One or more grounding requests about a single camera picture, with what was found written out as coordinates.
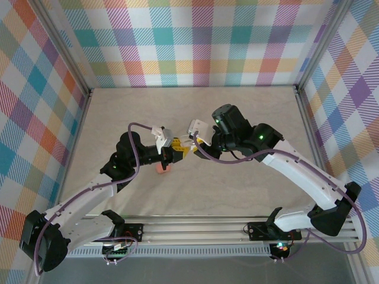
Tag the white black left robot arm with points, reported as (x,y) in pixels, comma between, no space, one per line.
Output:
(83,198)

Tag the orange earbud charging case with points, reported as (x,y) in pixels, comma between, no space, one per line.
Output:
(168,169)

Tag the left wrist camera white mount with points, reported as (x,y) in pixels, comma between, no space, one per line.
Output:
(167,137)

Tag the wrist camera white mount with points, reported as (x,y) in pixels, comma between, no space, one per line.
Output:
(201,127)
(167,137)

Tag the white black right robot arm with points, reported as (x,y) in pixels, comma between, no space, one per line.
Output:
(302,171)

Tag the aluminium frame post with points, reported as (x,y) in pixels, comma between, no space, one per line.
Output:
(320,44)
(68,50)

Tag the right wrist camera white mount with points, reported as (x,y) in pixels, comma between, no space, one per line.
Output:
(201,127)

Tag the controller board green connector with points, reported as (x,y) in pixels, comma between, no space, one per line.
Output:
(115,253)

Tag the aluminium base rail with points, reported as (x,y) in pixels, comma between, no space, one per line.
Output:
(192,229)

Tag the white earbud charging case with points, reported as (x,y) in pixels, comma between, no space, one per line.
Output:
(185,138)

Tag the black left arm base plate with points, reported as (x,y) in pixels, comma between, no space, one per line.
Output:
(134,232)

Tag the grey metal shelf panel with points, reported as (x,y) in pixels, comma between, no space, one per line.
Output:
(192,270)

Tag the aluminium table side rail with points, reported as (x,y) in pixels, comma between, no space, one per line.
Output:
(79,124)
(312,133)

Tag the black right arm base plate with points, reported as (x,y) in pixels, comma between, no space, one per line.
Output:
(257,230)

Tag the controller board lit LED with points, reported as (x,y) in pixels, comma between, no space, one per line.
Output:
(279,248)

